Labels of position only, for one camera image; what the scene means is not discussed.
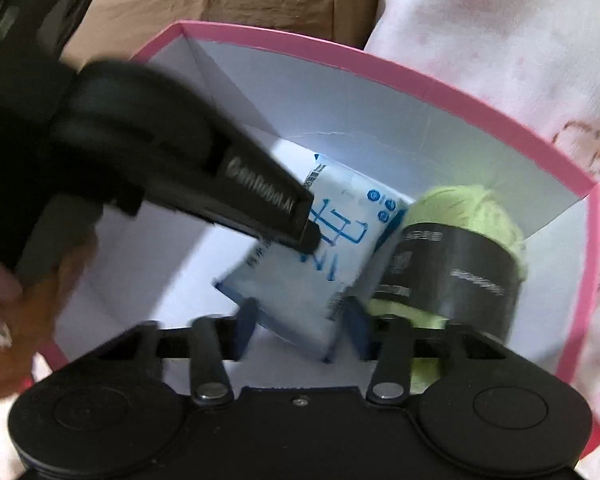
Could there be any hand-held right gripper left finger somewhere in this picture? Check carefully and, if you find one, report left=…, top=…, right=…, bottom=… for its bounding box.
left=97, top=297, right=257, bottom=405

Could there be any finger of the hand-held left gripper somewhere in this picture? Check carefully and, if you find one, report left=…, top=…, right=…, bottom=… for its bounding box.
left=205, top=127, right=322, bottom=256

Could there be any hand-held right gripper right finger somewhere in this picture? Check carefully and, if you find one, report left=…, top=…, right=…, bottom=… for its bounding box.
left=345, top=300, right=508, bottom=405

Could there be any light blue wet wipes packet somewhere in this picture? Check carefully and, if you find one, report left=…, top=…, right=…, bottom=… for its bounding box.
left=214, top=155, right=413, bottom=365

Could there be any green yarn ball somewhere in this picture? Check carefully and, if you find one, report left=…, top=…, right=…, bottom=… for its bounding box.
left=360, top=185, right=528, bottom=396

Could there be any pink cardboard box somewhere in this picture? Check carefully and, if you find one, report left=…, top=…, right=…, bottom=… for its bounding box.
left=30, top=20, right=600, bottom=461

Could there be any person's left forearm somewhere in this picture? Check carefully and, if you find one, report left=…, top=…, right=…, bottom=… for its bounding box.
left=0, top=237, right=98, bottom=401

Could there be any brown pillow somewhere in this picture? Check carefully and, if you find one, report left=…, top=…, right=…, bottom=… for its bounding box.
left=60, top=0, right=386, bottom=73

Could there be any pink checked pillow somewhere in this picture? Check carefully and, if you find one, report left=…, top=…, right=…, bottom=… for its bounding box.
left=365, top=0, right=600, bottom=480

